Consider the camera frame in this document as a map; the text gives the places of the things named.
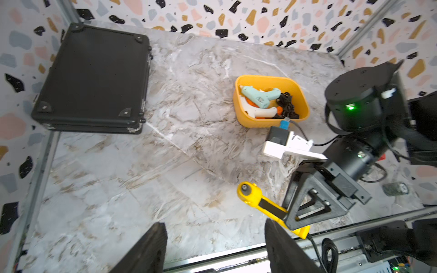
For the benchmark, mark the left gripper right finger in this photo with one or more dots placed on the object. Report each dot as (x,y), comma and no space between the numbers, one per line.
(284,253)

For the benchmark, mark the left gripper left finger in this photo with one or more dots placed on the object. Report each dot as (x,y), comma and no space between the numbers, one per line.
(147,255)

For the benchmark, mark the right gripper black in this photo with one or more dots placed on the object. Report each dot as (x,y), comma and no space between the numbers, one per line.
(320,193)

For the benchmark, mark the yellow hot glue gun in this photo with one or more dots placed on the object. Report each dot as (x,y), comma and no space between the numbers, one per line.
(252,196)

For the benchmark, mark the orange hot glue gun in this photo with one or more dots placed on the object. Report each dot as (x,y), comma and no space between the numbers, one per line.
(280,111)

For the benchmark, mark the white hot glue gun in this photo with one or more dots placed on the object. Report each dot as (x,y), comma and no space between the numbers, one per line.
(253,111)

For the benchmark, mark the mint green hot glue gun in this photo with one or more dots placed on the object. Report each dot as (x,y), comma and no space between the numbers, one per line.
(260,98)

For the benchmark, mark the yellow plastic storage box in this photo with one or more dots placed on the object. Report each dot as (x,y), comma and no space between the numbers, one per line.
(289,87)

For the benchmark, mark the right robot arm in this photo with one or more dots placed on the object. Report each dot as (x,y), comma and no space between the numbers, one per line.
(371,114)

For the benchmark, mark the small camouflage tape roll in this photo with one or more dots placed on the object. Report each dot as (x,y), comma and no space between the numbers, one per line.
(395,189)

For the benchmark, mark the black hard case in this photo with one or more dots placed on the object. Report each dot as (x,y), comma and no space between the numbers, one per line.
(97,83)

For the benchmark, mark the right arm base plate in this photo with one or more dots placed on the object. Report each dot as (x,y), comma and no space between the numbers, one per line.
(396,239)

